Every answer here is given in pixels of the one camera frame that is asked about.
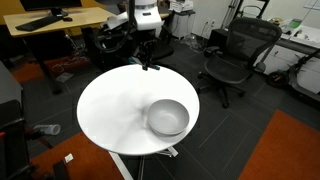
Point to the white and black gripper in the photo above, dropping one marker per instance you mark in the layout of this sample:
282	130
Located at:
147	21

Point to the dark marker with teal cap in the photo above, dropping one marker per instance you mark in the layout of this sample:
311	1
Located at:
145	64

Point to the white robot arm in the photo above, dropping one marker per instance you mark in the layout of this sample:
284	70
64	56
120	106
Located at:
132	6

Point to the grey bowl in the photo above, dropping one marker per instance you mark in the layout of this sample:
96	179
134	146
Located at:
168	117

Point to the white cabinet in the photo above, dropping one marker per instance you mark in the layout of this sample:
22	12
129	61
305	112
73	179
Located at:
183	17

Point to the computer mouse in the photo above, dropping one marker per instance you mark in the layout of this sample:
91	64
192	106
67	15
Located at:
67	19

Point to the black monitor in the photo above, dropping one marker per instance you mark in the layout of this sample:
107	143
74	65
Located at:
54	6

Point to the black mesh office chair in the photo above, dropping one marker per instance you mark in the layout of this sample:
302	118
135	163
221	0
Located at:
231	65

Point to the wooden desk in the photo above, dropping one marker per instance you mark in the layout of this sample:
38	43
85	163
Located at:
81	17

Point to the black keyboard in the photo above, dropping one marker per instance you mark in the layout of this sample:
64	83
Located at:
37	24

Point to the black electric scooter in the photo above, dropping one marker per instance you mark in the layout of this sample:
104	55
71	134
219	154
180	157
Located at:
281	79

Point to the black robot mounting stand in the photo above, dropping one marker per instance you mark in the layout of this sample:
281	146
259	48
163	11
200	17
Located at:
14	156

